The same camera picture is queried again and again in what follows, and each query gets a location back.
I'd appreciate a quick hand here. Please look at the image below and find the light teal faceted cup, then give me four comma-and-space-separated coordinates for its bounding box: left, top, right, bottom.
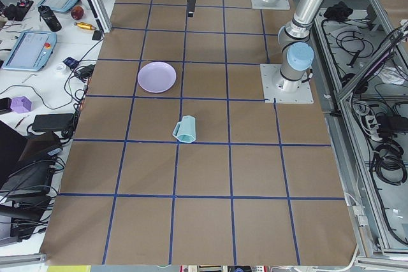
172, 115, 196, 143

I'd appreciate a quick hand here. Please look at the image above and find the lilac plate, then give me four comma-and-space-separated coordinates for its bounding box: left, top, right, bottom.
138, 62, 177, 94

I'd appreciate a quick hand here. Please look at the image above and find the gold metal cylinder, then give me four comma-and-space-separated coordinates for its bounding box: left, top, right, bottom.
73, 22, 96, 31

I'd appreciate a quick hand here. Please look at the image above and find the red apple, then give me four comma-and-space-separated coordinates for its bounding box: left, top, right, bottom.
71, 6, 84, 20

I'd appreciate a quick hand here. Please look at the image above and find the black water bottle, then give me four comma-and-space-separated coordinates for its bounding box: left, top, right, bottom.
38, 5, 62, 32

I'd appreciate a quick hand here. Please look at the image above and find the black cloth bundle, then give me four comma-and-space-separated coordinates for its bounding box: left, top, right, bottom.
323, 1, 353, 22

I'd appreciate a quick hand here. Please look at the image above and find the blue teach pendant near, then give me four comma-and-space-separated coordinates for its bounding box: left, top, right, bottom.
1, 31, 57, 71

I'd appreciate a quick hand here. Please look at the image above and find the black power adapter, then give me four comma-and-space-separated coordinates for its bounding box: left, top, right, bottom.
31, 113, 73, 132

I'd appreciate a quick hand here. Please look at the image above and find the purple plastic block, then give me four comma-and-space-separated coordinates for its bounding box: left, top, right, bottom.
10, 96, 32, 113

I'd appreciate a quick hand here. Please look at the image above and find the white power strip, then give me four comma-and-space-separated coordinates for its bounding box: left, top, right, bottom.
364, 115, 382, 142

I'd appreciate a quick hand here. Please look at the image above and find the aluminium cable tray frame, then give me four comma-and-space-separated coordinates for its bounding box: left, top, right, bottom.
312, 0, 407, 271

